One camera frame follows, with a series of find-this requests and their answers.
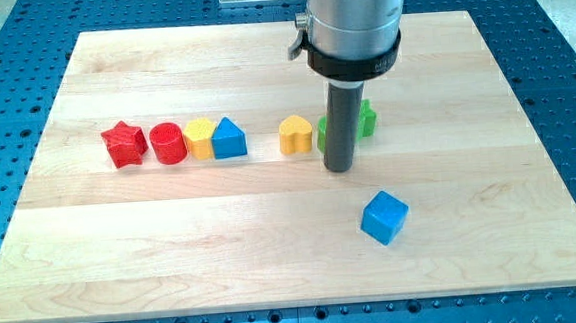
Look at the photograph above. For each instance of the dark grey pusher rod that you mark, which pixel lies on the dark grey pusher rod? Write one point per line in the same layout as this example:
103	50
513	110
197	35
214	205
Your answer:
342	115

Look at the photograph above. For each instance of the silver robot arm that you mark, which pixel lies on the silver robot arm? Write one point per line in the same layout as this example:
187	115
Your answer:
348	42

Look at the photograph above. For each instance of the green star block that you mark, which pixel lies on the green star block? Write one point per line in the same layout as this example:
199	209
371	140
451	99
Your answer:
367	120

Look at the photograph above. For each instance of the red star block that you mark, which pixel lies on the red star block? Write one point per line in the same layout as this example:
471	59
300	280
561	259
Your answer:
125	144

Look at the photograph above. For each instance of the green cylinder block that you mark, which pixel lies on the green cylinder block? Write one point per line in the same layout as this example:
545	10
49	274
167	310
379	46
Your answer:
321	134

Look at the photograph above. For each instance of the yellow heart block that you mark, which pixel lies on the yellow heart block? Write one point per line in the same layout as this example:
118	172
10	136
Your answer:
295	134

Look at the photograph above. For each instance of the blue cube block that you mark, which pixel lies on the blue cube block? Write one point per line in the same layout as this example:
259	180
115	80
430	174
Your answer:
384	217

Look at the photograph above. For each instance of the blue triangle block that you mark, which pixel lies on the blue triangle block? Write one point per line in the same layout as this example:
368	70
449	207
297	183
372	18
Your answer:
228	140

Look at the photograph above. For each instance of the yellow hexagon block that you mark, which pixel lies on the yellow hexagon block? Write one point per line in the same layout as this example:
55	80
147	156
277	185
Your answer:
198	135

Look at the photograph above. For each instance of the wooden board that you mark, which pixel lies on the wooden board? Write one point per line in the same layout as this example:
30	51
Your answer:
89	242

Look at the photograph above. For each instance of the red cylinder block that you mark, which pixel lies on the red cylinder block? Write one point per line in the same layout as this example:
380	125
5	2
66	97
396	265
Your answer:
168	143

